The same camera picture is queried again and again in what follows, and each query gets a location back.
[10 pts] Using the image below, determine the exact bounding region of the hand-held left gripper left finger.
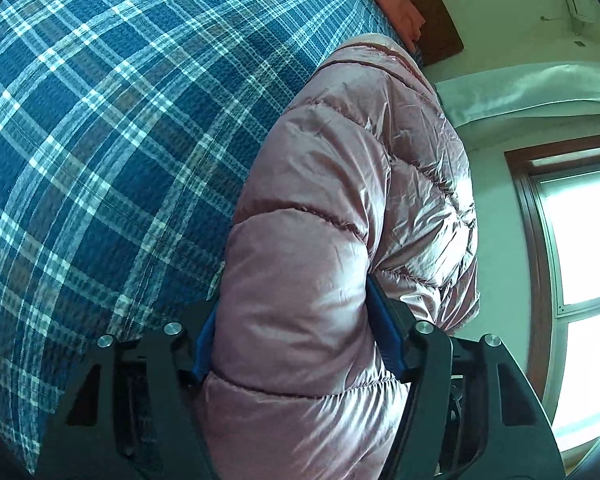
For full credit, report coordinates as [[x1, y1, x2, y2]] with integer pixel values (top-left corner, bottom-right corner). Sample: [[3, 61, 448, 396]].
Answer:
[[45, 302, 219, 480]]

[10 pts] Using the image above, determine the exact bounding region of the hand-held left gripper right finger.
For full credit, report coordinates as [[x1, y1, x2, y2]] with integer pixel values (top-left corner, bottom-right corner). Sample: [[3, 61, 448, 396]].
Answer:
[[365, 275, 567, 480]]

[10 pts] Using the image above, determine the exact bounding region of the pink puffer jacket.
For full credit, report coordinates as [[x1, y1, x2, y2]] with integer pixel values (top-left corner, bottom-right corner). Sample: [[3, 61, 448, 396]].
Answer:
[[202, 32, 482, 480]]

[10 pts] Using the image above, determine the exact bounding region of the wooden framed window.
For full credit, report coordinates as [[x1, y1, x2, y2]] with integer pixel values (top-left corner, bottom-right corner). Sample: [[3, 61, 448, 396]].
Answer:
[[503, 142, 600, 453]]

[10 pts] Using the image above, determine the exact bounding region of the blue plaid bed sheet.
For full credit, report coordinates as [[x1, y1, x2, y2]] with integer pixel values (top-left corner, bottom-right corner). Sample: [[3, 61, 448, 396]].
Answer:
[[0, 0, 425, 477]]

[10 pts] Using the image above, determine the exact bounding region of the long white curtain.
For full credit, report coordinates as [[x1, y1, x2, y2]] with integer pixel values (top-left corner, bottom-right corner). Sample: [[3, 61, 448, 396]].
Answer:
[[434, 62, 600, 130]]

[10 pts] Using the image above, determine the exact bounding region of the wooden headboard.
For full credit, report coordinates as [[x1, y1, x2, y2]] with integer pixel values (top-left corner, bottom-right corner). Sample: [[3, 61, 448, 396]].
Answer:
[[409, 0, 465, 67]]

